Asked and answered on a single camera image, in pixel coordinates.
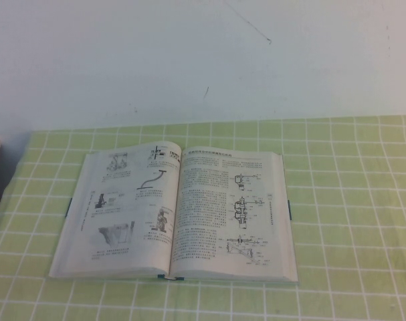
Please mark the white technical book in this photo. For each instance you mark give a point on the white technical book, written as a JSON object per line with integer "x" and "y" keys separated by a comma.
{"x": 202, "y": 217}

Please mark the green white checked tablecloth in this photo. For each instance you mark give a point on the green white checked tablecloth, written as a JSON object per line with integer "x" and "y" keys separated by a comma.
{"x": 350, "y": 217}

